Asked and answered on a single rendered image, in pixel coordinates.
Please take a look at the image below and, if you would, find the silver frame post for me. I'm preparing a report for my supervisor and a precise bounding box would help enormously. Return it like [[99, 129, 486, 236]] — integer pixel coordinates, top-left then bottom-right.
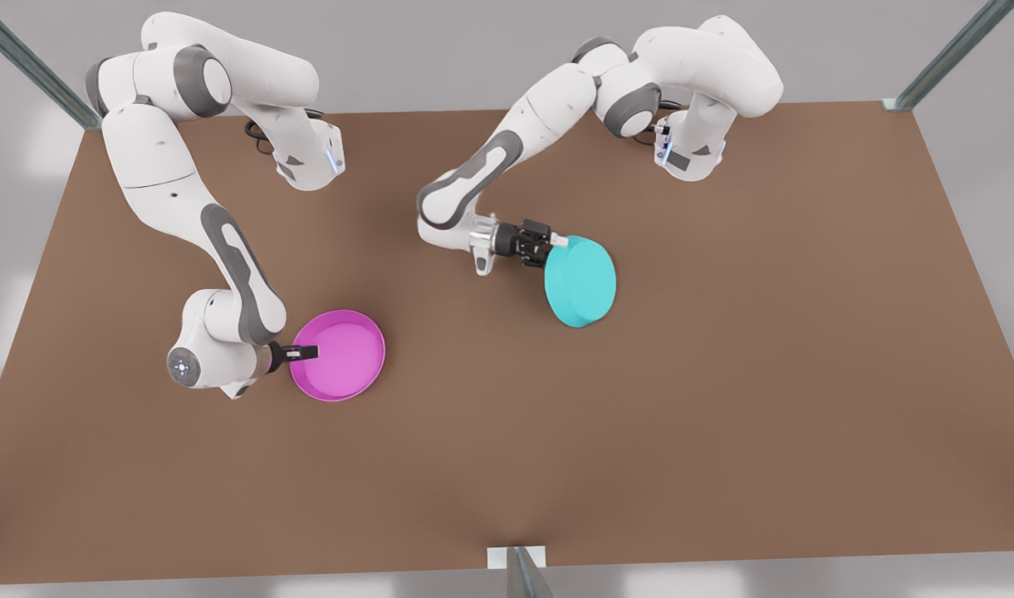
[[0, 7, 102, 130], [882, 0, 1014, 112], [487, 546, 555, 598]]

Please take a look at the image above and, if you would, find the black cable loop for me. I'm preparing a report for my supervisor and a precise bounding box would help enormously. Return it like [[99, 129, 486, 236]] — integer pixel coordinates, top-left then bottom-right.
[[634, 100, 687, 149], [244, 109, 325, 156]]

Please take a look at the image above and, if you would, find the blue plate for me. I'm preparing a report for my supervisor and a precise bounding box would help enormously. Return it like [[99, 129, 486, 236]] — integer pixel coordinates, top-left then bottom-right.
[[544, 235, 617, 328]]

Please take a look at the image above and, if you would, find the pink plate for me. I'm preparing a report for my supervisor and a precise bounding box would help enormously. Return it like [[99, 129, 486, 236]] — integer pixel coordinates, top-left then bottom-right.
[[289, 310, 386, 403]]

